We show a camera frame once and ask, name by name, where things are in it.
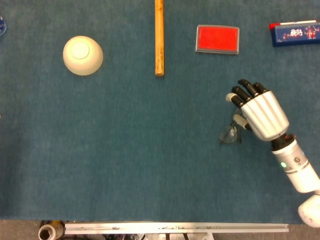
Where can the blue printed rectangular box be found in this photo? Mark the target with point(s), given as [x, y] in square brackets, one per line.
[296, 34]

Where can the teal felt table mat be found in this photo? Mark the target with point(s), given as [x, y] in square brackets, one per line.
[125, 150]

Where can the wooden rolling pin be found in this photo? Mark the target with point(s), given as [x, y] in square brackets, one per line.
[159, 37]

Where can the aluminium profile rail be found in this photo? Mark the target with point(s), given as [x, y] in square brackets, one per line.
[175, 228]

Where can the blue labelled drink bottle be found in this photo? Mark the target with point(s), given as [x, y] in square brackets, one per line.
[2, 26]

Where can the red ink stamp pad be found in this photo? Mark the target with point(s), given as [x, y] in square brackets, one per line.
[217, 38]

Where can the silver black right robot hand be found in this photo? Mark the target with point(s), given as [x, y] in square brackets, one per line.
[266, 115]

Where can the cream upturned bowl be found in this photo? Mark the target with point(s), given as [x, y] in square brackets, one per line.
[82, 55]

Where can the thin-framed eyeglasses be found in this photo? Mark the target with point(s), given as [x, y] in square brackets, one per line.
[228, 135]

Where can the brown tape roll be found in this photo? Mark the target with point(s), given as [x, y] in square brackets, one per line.
[49, 231]

